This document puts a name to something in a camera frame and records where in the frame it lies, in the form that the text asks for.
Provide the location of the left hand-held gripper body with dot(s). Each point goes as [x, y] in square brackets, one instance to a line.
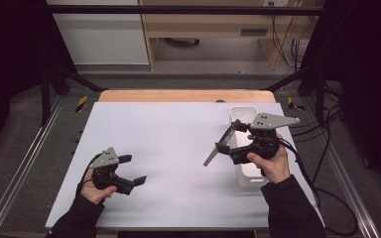
[105, 160]

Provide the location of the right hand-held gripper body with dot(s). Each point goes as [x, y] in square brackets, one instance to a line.
[271, 120]

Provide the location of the white plastic bin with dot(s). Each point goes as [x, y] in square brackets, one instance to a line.
[244, 114]

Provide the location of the grey metal part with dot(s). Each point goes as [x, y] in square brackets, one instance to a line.
[211, 156]

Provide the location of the person's left hand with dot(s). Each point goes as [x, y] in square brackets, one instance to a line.
[94, 195]

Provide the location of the person's right hand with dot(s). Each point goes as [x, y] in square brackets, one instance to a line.
[276, 168]

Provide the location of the yellow black tape marking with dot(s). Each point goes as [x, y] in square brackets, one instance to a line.
[292, 104]

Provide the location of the white table mat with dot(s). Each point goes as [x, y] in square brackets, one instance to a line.
[178, 148]

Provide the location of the black curtain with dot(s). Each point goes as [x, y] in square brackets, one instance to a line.
[10, 66]
[370, 82]

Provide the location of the wooden desk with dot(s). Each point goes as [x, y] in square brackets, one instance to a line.
[208, 24]

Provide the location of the white cabinet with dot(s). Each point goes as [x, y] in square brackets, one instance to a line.
[102, 36]

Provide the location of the black frame strut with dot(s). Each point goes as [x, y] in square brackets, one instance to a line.
[320, 95]
[45, 99]

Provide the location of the aluminium rail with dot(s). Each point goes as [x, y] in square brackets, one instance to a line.
[364, 218]
[24, 165]

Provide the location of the black horizontal frame bar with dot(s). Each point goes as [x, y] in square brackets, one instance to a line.
[178, 10]

